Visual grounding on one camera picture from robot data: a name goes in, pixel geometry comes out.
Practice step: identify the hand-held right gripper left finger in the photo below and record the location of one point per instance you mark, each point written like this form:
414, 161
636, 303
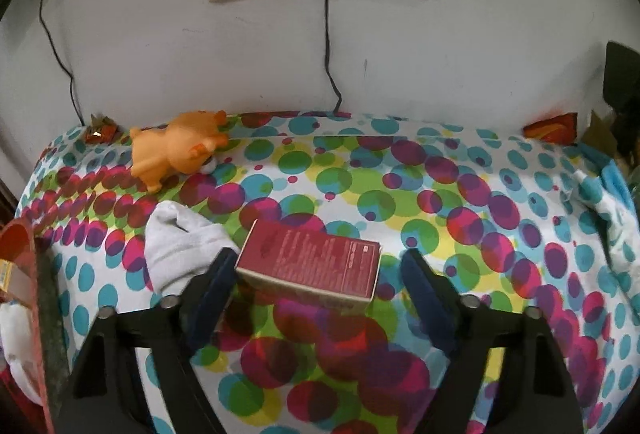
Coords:
210, 294

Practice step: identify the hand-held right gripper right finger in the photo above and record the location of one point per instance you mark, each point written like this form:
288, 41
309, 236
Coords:
430, 299

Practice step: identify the white sock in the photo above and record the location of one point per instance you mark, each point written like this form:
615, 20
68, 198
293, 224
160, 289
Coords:
175, 239

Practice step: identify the dark red box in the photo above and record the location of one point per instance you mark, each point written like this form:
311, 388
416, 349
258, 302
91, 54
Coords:
310, 254

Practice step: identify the red round tray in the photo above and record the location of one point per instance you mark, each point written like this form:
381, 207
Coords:
50, 314

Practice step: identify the polka dot tablecloth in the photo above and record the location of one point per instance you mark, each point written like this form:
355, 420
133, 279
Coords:
450, 194

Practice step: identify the orange toy animal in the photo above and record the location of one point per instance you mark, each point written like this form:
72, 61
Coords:
175, 149

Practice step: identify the red candy wrapper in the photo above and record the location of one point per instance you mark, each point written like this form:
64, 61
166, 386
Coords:
100, 132

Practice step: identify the clear plastic bag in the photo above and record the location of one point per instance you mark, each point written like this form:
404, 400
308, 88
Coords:
12, 329

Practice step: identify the small yellow box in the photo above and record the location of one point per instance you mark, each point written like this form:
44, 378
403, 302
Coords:
6, 276

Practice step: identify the red orange packet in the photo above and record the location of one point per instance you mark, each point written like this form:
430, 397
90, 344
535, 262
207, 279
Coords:
550, 129

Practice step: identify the blue cloth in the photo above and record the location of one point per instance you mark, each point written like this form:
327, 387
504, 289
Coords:
614, 179

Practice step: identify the brown cardboard piece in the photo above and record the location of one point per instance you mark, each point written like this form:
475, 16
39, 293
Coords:
597, 132

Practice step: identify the black clamp stand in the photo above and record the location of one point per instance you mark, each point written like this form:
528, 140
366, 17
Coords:
620, 79

